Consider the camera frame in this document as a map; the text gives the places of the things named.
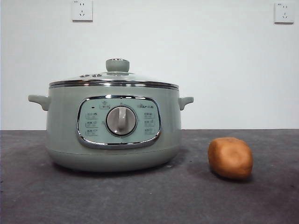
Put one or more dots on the pale green electric cooking pot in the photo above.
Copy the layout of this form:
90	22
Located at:
65	130

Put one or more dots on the brown potato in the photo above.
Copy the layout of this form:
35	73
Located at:
230	158

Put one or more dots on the white wall socket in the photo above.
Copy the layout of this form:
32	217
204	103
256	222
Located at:
82	10
283	12

